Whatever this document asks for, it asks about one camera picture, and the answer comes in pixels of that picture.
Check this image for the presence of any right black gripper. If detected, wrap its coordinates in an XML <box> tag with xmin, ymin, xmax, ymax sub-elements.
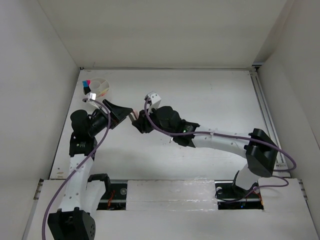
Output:
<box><xmin>132</xmin><ymin>103</ymin><xmax>175</xmax><ymax>138</ymax></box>

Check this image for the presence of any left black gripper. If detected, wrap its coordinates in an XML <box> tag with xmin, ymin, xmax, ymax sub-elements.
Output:
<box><xmin>87</xmin><ymin>99</ymin><xmax>132</xmax><ymax>137</ymax></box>

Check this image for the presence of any pink black highlighter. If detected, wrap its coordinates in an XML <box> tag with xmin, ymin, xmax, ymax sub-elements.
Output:
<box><xmin>84</xmin><ymin>79</ymin><xmax>91</xmax><ymax>92</ymax></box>

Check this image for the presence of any blue black highlighter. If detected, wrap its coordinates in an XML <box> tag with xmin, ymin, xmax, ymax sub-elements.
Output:
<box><xmin>82</xmin><ymin>80</ymin><xmax>89</xmax><ymax>93</ymax></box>

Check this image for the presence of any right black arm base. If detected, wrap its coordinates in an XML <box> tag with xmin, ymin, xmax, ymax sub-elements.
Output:
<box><xmin>214</xmin><ymin>179</ymin><xmax>264</xmax><ymax>210</ymax></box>

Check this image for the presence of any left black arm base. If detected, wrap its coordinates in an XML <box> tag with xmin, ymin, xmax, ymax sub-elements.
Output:
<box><xmin>88</xmin><ymin>173</ymin><xmax>128</xmax><ymax>211</ymax></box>

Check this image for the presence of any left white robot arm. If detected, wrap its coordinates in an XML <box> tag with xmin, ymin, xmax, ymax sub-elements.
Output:
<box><xmin>42</xmin><ymin>100</ymin><xmax>133</xmax><ymax>240</ymax></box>

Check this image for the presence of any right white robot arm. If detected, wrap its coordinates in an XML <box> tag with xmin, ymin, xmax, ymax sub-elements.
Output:
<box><xmin>130</xmin><ymin>106</ymin><xmax>278</xmax><ymax>197</ymax></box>

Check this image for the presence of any white round divided container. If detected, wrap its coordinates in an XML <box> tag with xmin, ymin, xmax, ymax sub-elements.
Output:
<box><xmin>82</xmin><ymin>77</ymin><xmax>112</xmax><ymax>102</ymax></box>

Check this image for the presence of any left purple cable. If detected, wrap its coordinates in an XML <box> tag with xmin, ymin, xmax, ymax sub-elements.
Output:
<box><xmin>41</xmin><ymin>97</ymin><xmax>112</xmax><ymax>240</ymax></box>

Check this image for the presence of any purple cable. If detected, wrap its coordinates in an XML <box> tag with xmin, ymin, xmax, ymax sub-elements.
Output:
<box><xmin>41</xmin><ymin>97</ymin><xmax>112</xmax><ymax>240</ymax></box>
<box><xmin>143</xmin><ymin>96</ymin><xmax>298</xmax><ymax>203</ymax></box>

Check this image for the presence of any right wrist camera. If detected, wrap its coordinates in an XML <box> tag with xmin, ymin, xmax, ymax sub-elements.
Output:
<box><xmin>144</xmin><ymin>91</ymin><xmax>162</xmax><ymax>112</ymax></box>

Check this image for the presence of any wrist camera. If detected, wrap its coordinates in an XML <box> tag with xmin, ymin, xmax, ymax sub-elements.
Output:
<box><xmin>82</xmin><ymin>92</ymin><xmax>99</xmax><ymax>108</ymax></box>
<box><xmin>144</xmin><ymin>91</ymin><xmax>162</xmax><ymax>112</ymax></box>

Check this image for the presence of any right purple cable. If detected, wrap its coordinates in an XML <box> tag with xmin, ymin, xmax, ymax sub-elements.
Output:
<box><xmin>143</xmin><ymin>96</ymin><xmax>298</xmax><ymax>203</ymax></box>

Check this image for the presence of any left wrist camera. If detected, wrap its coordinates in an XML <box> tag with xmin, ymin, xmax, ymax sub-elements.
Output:
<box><xmin>82</xmin><ymin>92</ymin><xmax>99</xmax><ymax>108</ymax></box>

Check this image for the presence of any aluminium rail right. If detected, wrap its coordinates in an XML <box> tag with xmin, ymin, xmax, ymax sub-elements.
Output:
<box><xmin>249</xmin><ymin>65</ymin><xmax>285</xmax><ymax>161</ymax></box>

